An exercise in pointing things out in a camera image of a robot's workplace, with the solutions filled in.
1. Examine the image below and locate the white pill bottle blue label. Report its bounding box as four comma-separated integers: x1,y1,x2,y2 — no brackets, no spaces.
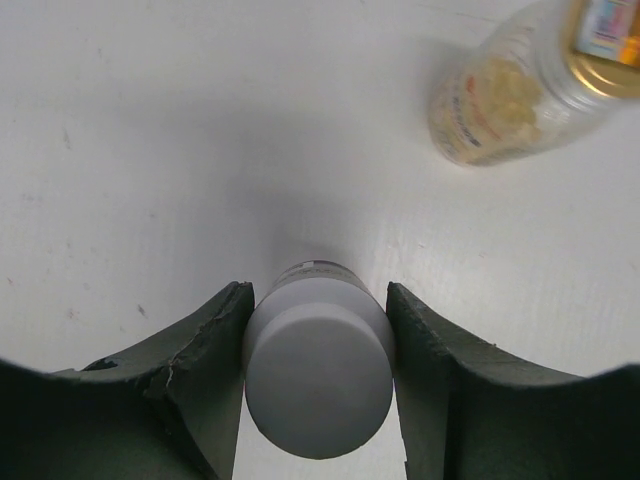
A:
242,260,395,460

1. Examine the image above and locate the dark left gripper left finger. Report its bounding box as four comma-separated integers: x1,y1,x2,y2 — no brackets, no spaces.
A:
1,282,254,479

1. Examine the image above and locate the clear glass jar gold lid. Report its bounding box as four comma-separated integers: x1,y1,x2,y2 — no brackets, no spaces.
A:
428,1,639,166

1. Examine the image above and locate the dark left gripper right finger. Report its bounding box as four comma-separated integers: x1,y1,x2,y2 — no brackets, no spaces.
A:
386,283,639,479

